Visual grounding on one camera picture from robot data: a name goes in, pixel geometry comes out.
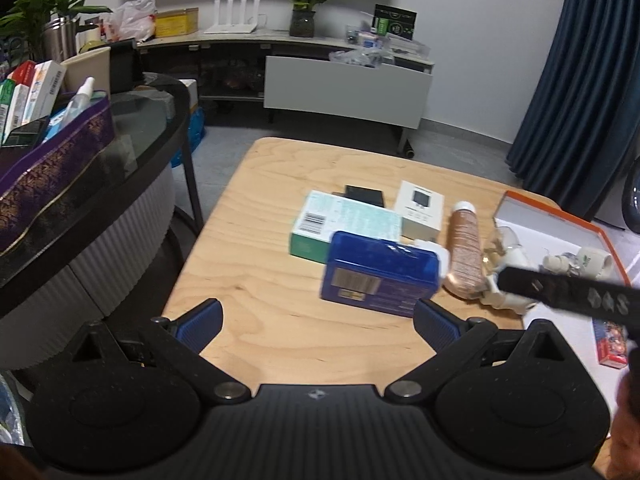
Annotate white cube charger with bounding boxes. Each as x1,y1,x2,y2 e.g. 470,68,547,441
412,240,453,278

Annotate white TV cabinet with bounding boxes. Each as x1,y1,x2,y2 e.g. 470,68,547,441
135,30,436,156

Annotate white router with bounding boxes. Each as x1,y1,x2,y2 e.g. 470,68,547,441
204,0,261,35

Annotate dark blue curtain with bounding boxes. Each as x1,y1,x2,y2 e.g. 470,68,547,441
505,0,640,221

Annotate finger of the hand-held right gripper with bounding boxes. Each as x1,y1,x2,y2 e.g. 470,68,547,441
497,266,538,306

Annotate black stand panel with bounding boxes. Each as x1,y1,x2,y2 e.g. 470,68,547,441
107,40,146,93

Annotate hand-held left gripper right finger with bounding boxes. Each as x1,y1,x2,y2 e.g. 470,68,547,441
384,298,586,403

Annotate white barcode medicine box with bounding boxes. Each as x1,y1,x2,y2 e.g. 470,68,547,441
22,60,67,126

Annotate orange cardboard box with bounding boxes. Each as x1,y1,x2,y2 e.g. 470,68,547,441
492,191,640,381

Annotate white adapter box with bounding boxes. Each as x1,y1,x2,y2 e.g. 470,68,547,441
393,180,446,241

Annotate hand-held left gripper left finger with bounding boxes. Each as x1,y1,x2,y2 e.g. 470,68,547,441
55,298,252,403

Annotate red white medicine box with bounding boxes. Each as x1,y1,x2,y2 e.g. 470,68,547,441
6,60,40,87

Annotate mint green box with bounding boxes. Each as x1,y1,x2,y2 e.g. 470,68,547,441
289,190,404,263

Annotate white yellow cardboard box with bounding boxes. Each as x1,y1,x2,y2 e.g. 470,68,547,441
177,78,200,111

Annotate black glass side table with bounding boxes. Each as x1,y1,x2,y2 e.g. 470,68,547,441
0,72,206,371

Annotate small black box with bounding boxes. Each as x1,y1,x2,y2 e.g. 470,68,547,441
344,185,387,208

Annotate beige box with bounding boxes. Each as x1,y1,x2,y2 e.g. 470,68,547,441
60,47,112,96

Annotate steel thermos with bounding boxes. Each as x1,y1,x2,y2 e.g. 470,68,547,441
42,17,81,63

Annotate purple storage basket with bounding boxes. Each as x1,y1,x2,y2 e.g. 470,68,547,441
0,91,117,261

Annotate large leafy plant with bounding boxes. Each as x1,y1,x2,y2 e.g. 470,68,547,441
0,0,113,61

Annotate clear spray bottle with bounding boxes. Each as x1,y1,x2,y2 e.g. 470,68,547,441
55,76,96,126

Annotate green white medicine box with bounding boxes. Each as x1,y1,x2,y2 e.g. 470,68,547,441
0,80,31,146

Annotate green black display box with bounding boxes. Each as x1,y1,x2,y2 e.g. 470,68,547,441
372,4,417,41

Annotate white red plastic bag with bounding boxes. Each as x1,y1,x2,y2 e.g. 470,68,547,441
102,0,158,43

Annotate blue plastic box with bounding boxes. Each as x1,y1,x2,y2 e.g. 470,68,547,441
320,231,442,318

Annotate person's right hand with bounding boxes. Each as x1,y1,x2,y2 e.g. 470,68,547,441
606,402,640,480

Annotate clear plastic organiser boxes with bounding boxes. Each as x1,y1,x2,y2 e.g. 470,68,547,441
345,27,431,58

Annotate red black card box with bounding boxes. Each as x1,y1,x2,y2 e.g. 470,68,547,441
592,319,632,370

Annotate rose gold bottle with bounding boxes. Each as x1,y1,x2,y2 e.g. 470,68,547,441
442,201,485,298

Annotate crumpled clear plastic bags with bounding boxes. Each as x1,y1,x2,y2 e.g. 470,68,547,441
329,47,396,68

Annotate clear glass refill bottle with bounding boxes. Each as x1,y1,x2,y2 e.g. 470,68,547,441
542,251,583,277

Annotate blue bottle pack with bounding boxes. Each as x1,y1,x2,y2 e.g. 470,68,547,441
170,107,207,166

